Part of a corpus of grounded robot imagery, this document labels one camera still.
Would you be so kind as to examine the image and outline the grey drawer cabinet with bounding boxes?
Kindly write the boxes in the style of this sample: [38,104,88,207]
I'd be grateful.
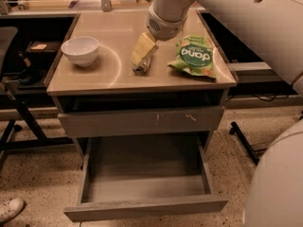
[44,9,239,163]

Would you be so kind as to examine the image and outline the black wheeled stand leg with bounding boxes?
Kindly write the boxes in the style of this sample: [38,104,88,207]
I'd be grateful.
[229,122,259,165]

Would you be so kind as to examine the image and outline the silver blue redbull can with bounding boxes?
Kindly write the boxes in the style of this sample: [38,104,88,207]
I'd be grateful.
[133,56,152,76]

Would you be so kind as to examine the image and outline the black table frame leg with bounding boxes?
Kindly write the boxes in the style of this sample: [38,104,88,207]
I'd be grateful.
[0,79,75,172]

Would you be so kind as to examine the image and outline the closed grey top drawer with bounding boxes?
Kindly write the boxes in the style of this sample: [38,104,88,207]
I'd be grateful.
[59,106,224,138]

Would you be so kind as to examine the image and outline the green dang chips bag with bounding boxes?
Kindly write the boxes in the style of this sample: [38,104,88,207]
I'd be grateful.
[168,34,216,79]

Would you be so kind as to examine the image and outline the white ceramic bowl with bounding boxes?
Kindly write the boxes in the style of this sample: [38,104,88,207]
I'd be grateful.
[61,36,99,67]

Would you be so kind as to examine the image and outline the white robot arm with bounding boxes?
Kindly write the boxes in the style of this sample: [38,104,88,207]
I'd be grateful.
[131,0,303,227]

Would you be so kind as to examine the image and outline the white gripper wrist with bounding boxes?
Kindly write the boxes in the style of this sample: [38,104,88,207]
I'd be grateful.
[131,7,187,66]

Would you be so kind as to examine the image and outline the open grey middle drawer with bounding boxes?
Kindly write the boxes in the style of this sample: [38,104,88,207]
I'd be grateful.
[64,134,227,222]

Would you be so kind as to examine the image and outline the black office chair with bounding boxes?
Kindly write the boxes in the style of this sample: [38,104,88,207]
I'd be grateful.
[0,26,18,81]

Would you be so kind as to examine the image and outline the white sneaker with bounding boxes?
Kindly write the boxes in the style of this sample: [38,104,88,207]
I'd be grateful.
[0,198,26,223]

